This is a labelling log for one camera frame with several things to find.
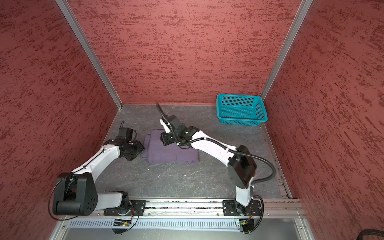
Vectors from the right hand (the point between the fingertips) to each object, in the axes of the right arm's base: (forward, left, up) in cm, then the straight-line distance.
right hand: (161, 141), depth 80 cm
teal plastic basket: (+38, -57, -18) cm, 71 cm away
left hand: (-1, +14, -12) cm, 18 cm away
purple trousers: (+2, +8, -12) cm, 14 cm away
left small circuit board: (-34, +19, -20) cm, 44 cm away
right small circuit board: (-36, -41, -19) cm, 58 cm away
